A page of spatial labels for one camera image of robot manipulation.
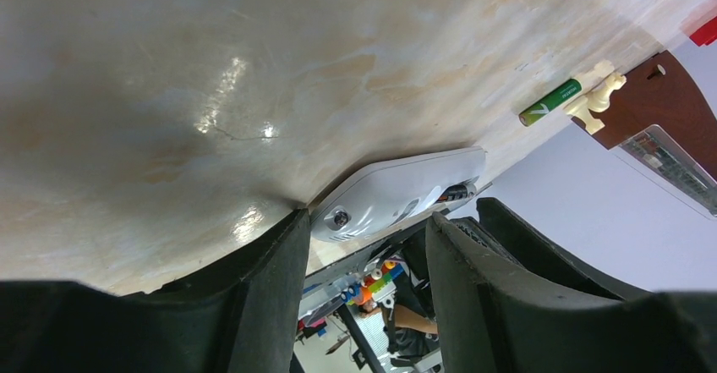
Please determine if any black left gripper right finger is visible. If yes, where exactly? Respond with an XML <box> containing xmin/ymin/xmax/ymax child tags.
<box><xmin>426</xmin><ymin>213</ymin><xmax>716</xmax><ymax>372</ymax></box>

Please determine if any cream chess piece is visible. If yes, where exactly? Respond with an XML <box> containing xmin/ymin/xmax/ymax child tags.
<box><xmin>562</xmin><ymin>60</ymin><xmax>627</xmax><ymax>135</ymax></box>

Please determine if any dark AA battery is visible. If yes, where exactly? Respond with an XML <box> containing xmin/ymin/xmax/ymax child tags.
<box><xmin>436</xmin><ymin>184</ymin><xmax>477</xmax><ymax>203</ymax></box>

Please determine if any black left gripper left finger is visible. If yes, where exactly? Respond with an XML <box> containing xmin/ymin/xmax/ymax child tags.
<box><xmin>1</xmin><ymin>209</ymin><xmax>310</xmax><ymax>372</ymax></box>

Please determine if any brown wooden metronome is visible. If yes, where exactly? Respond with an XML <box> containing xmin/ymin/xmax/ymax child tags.
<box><xmin>571</xmin><ymin>16</ymin><xmax>717</xmax><ymax>219</ymax></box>

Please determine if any green AA battery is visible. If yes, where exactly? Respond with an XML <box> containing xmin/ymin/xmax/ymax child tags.
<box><xmin>518</xmin><ymin>79</ymin><xmax>583</xmax><ymax>127</ymax></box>

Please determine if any white remote control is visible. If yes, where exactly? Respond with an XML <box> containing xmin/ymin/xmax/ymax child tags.
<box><xmin>310</xmin><ymin>146</ymin><xmax>486</xmax><ymax>243</ymax></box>

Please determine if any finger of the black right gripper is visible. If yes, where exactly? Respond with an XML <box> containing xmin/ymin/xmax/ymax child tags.
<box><xmin>476</xmin><ymin>197</ymin><xmax>648</xmax><ymax>300</ymax></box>

